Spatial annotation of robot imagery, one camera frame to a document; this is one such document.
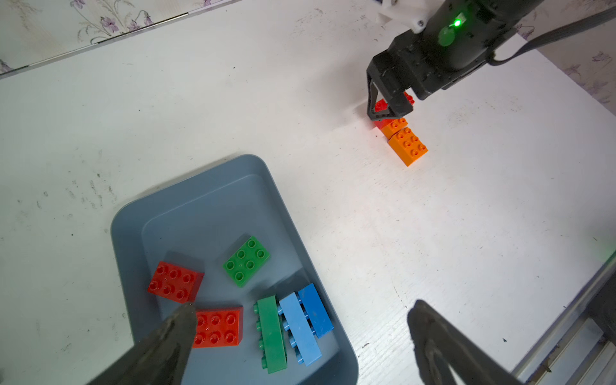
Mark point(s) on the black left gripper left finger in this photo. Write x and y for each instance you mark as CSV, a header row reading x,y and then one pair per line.
x,y
161,357

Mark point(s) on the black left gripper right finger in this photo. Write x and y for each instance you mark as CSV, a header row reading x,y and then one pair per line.
x,y
444,355

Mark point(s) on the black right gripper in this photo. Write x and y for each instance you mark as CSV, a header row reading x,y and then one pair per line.
x,y
458,40

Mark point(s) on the red lego brick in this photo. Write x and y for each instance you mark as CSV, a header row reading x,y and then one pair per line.
x,y
219,328
382,105
175,283

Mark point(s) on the orange lego brick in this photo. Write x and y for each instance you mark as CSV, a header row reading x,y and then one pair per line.
x,y
390,127
407,146

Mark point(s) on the long dark green lego brick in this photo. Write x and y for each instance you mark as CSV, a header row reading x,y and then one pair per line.
x,y
271,342

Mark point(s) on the light blue lego brick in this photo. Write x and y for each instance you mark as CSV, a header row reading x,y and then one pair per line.
x,y
300,333

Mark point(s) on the blue plastic tray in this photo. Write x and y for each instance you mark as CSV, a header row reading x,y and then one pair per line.
x,y
230,224

